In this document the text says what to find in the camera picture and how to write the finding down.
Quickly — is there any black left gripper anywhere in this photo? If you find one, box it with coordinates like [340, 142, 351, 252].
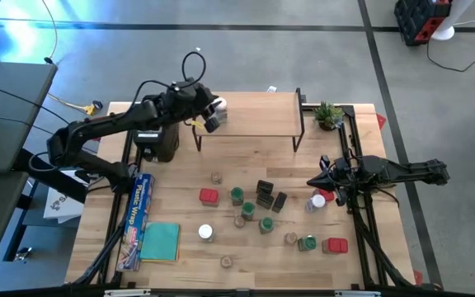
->
[167, 81, 221, 134]

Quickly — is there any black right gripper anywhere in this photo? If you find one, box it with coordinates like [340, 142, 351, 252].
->
[306, 158, 366, 193]

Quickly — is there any white-lid bagel seasoning jar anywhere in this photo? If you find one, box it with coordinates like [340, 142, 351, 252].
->
[305, 193, 327, 214]
[198, 224, 216, 243]
[214, 97, 229, 125]

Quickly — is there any green-lid oregano spice jar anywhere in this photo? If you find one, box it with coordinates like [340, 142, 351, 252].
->
[240, 201, 257, 221]
[297, 234, 318, 253]
[230, 186, 245, 207]
[258, 216, 275, 235]

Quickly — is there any black two-slot toaster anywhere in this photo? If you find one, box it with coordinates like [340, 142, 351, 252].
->
[132, 98, 180, 163]

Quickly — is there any succulent in black pot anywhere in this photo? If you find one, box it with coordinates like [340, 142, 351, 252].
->
[313, 101, 346, 132]

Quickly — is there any red cube right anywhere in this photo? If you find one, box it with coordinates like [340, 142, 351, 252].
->
[322, 237, 350, 255]

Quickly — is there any blue plastic wrap box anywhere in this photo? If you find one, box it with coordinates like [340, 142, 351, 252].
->
[115, 172, 156, 272]

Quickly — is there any white paper with logo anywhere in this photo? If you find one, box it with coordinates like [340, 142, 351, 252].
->
[42, 187, 86, 224]

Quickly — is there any red and black tool case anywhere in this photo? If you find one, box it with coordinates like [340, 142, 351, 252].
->
[393, 0, 454, 47]

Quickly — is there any white stand base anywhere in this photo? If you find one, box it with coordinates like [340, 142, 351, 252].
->
[430, 0, 475, 42]

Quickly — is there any small metal clip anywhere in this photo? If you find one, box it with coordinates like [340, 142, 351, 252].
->
[13, 246, 33, 262]

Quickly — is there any wooden shelf black frame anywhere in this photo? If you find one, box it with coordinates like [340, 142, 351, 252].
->
[190, 85, 307, 153]

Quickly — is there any black metal rig frame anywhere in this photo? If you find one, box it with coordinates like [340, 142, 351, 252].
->
[70, 101, 444, 292]

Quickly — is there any black cable bundle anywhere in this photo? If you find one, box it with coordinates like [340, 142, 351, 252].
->
[350, 205, 414, 289]
[72, 214, 128, 286]

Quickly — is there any silver metal bracket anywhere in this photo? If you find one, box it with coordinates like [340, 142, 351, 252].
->
[103, 288, 152, 297]
[334, 290, 382, 297]

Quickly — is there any yellow power cord plug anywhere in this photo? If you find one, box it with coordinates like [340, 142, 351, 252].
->
[47, 92, 105, 116]

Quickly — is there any black floor cable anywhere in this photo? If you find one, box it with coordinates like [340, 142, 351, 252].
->
[426, 39, 475, 74]

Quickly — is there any thin yellow floor cable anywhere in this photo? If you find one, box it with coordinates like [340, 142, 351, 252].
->
[39, 0, 59, 65]

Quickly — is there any black desk cable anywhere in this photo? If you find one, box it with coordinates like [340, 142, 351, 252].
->
[0, 114, 57, 137]
[0, 80, 72, 125]

